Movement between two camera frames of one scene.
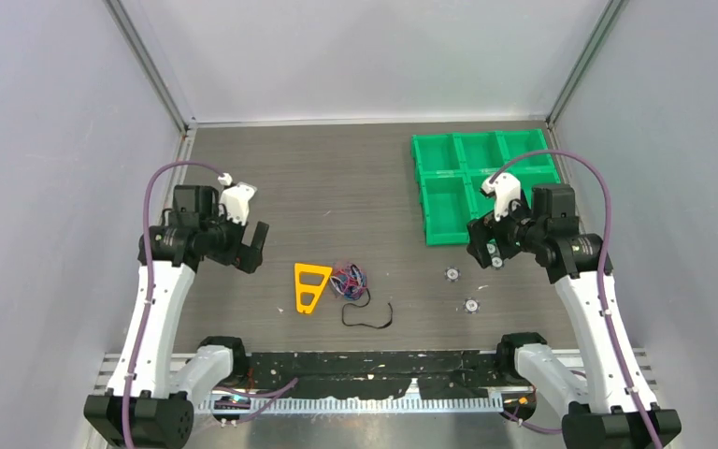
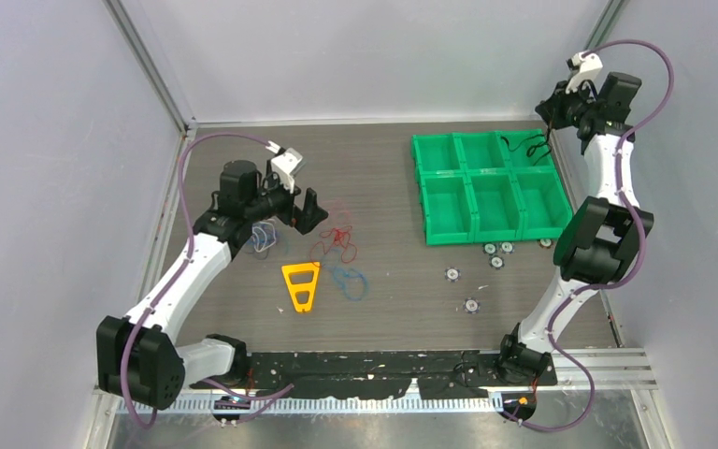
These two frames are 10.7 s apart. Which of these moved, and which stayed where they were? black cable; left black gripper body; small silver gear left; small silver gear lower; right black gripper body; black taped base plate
Moved: left black gripper body; right black gripper body; black cable
Stayed: black taped base plate; small silver gear left; small silver gear lower
